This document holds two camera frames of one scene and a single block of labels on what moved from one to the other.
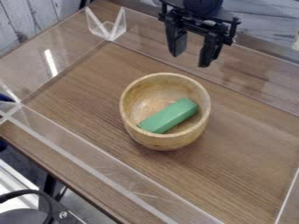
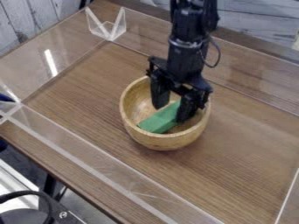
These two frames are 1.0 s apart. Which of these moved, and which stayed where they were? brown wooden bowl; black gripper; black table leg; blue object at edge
Moved: black gripper
Stayed: brown wooden bowl; black table leg; blue object at edge
